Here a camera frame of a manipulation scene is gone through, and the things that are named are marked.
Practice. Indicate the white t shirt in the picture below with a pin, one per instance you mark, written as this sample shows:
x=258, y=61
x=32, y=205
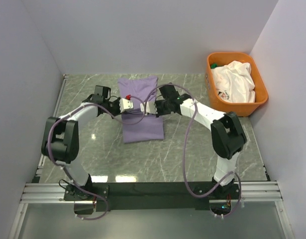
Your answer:
x=233, y=82

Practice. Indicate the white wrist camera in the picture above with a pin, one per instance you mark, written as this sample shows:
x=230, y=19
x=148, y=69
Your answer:
x=149, y=108
x=126, y=104

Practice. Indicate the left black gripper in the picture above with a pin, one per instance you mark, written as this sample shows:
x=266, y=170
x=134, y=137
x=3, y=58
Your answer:
x=118, y=112

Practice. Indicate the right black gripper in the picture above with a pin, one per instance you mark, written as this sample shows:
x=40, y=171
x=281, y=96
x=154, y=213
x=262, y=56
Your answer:
x=157, y=104

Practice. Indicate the black mounting base bar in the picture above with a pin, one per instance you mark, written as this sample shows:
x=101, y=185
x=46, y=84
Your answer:
x=159, y=195

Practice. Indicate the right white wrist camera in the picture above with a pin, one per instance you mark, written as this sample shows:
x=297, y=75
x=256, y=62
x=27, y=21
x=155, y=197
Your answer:
x=149, y=108

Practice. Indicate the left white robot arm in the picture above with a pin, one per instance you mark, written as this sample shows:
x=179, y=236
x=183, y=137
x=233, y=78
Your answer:
x=61, y=139

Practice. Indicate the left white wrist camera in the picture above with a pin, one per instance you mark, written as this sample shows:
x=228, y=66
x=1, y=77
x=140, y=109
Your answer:
x=126, y=104

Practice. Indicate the orange plastic basket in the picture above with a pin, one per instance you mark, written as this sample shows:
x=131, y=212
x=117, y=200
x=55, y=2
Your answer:
x=241, y=109

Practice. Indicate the green object in basket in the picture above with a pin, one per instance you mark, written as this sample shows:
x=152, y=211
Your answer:
x=214, y=65

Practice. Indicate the purple t shirt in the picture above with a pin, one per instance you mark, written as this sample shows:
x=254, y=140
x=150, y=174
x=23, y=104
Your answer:
x=136, y=129

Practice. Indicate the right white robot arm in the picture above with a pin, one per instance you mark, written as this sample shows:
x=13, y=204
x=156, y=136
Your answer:
x=227, y=134

